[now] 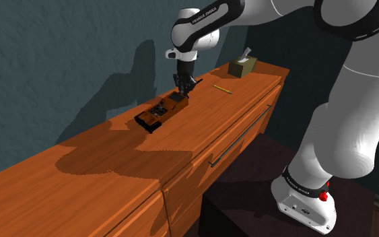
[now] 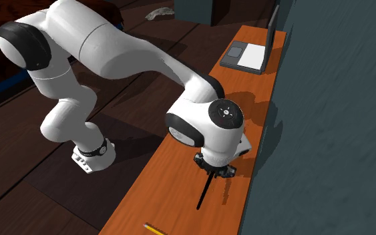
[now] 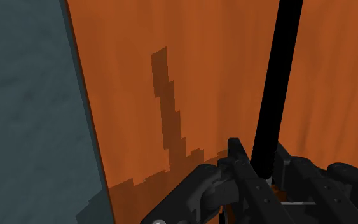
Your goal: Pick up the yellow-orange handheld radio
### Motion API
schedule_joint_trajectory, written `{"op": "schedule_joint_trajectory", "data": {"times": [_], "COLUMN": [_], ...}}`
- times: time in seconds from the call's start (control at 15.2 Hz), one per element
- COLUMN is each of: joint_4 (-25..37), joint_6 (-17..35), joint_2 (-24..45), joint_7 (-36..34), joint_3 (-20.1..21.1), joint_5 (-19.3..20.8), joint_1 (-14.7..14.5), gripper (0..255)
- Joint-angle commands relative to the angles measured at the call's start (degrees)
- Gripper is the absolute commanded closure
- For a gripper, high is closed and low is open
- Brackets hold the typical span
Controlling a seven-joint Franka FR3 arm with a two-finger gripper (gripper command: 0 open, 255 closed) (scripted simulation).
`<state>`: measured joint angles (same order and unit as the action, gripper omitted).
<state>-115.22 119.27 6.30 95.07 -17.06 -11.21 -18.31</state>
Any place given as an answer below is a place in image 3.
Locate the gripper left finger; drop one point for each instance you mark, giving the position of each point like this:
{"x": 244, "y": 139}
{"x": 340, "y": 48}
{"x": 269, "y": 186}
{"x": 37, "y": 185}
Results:
{"x": 203, "y": 192}

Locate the long black rod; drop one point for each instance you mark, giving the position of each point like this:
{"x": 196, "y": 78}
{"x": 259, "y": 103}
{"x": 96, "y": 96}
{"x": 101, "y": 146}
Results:
{"x": 278, "y": 77}

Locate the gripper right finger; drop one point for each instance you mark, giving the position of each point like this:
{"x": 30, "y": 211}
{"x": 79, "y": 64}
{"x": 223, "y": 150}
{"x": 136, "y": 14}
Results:
{"x": 324, "y": 192}

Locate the orange wooden table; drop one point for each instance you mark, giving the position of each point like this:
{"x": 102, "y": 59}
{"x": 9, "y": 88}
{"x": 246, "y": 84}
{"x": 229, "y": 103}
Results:
{"x": 216, "y": 62}

